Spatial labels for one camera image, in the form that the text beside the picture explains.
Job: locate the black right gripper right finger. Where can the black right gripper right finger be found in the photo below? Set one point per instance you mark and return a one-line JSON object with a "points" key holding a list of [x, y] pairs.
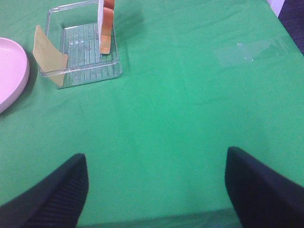
{"points": [[261, 197]]}

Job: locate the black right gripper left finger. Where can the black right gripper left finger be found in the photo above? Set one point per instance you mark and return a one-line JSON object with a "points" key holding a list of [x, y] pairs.
{"points": [[56, 201]]}

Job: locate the green tablecloth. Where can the green tablecloth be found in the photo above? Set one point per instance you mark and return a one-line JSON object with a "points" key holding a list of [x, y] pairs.
{"points": [[156, 138]]}

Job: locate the yellow cheese slice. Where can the yellow cheese slice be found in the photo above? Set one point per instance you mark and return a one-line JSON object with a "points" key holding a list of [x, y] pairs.
{"points": [[46, 55]]}

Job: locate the pink round plate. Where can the pink round plate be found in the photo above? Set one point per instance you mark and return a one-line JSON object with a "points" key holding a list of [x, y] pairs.
{"points": [[14, 72]]}

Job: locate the clear tape patch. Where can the clear tape patch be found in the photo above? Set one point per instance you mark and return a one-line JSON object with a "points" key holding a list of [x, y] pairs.
{"points": [[242, 53]]}

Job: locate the clear right plastic tray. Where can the clear right plastic tray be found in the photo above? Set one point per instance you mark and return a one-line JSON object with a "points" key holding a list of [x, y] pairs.
{"points": [[72, 29]]}

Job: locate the right toast bread slice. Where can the right toast bread slice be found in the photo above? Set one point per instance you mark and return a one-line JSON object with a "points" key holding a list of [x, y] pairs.
{"points": [[105, 19]]}

